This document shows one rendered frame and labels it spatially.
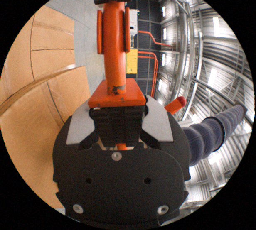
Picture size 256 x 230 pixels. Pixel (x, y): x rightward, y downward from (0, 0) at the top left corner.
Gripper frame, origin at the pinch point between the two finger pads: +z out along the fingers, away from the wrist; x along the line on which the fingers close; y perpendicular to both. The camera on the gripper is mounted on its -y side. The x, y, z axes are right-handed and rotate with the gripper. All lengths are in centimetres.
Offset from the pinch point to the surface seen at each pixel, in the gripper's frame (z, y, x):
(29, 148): -9.9, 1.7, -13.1
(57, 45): 50, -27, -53
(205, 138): -3.4, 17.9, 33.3
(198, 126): 3.7, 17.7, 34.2
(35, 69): 24, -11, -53
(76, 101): 8.3, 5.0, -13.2
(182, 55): 433, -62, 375
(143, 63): 1045, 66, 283
